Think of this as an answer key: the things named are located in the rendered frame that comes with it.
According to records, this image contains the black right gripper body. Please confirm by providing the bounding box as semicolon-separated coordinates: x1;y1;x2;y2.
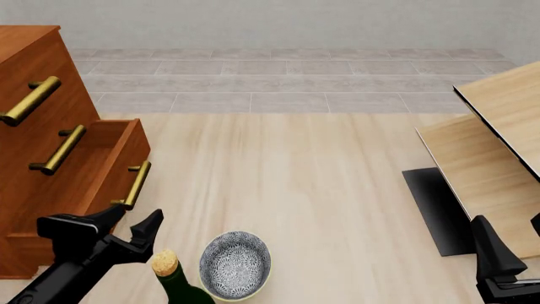
476;272;540;304

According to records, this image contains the wooden drawer, medium brass handle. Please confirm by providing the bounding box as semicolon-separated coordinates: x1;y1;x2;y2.
0;119;105;229

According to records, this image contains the green bottle with cork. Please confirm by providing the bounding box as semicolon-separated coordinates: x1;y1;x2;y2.
151;248;217;304

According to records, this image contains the wooden drawer, shortest brass handle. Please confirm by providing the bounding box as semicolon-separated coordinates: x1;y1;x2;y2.
6;118;152;242

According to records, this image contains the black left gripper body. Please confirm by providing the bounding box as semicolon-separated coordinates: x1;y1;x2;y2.
86;233;150;266

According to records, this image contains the medium brass drawer handle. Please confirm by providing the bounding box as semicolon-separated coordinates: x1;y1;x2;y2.
28;124;88;177

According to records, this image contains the shortest brass drawer handle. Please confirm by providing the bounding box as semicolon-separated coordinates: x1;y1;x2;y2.
110;160;152;212

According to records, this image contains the grey patterned bowl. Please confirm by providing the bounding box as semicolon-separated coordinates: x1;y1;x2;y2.
198;231;273;302

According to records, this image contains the wooden cabinet with drawers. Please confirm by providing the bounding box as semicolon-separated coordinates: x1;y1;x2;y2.
0;24;152;280

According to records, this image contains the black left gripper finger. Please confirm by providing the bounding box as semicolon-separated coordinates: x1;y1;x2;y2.
90;204;127;237
129;208;165;255

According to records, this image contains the pale wood shelf black base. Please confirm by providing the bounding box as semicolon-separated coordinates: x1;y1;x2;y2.
402;61;540;261

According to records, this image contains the wooden drawer, longest brass handle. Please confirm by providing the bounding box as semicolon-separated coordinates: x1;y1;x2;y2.
0;33;101;137

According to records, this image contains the longest brass drawer handle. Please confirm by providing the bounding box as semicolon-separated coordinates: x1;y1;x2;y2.
0;75;62;128

